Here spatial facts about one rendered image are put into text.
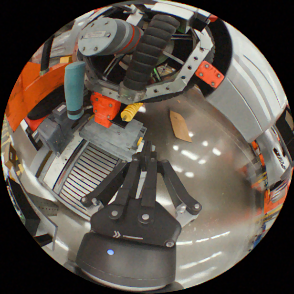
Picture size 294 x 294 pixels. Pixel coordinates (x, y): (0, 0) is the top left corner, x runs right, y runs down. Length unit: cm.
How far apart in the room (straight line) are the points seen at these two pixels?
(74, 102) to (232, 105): 69
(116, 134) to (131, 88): 65
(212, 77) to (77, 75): 44
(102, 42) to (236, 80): 49
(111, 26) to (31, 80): 53
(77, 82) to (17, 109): 42
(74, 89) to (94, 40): 21
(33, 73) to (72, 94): 39
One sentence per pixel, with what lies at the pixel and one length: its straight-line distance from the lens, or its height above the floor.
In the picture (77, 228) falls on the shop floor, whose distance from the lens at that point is 90.
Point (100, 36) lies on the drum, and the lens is 28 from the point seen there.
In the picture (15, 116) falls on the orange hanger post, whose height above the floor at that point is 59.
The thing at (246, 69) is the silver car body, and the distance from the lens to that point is 55.
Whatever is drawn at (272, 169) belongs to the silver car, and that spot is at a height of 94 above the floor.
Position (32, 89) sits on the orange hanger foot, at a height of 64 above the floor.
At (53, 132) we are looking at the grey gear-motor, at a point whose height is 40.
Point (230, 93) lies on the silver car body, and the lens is 52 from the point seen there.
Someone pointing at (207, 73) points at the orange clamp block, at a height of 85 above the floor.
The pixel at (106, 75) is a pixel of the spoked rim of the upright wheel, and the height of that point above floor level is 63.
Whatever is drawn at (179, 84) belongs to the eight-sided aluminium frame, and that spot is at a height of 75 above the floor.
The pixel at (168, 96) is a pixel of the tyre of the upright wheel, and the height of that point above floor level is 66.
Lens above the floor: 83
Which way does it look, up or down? 50 degrees down
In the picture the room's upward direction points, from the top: 35 degrees clockwise
